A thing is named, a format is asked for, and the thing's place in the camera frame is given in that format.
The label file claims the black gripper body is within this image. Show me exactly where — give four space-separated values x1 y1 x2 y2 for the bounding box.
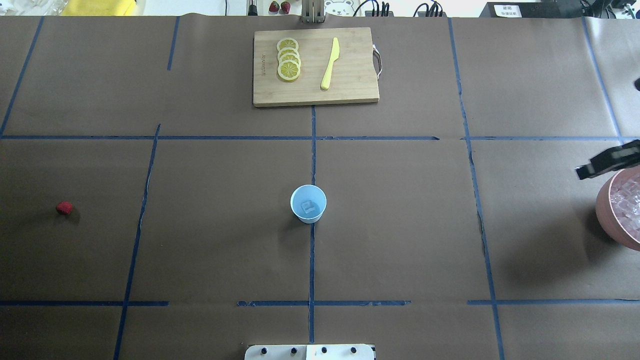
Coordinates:
574 139 640 180

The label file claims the bamboo cutting board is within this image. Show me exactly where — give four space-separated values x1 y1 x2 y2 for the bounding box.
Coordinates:
253 27 380 108

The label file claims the lemon slice bottom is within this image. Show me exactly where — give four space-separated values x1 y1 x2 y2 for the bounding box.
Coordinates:
277 61 302 82

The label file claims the red strawberry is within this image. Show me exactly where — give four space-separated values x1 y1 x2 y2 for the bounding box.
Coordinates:
55 201 74 216

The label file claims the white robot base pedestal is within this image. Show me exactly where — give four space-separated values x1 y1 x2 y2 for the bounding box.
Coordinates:
244 343 377 360

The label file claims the yellow cloth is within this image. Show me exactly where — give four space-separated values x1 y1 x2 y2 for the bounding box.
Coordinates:
61 0 137 17

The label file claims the light blue plastic cup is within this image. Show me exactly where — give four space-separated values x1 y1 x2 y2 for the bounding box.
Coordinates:
289 184 327 224

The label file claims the yellow plastic knife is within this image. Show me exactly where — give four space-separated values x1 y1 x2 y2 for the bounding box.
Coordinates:
320 37 341 91

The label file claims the pink bowl of ice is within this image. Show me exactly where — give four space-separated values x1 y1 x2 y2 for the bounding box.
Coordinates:
595 166 640 251

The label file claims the clear ice cube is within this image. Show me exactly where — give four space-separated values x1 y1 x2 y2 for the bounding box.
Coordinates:
301 200 317 217

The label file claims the lemon slice top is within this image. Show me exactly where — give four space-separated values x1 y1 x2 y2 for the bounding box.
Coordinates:
276 38 299 52

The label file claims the lemon slice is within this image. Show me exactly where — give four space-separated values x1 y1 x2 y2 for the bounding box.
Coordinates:
278 47 301 63
276 38 299 52
277 61 302 82
278 52 302 67

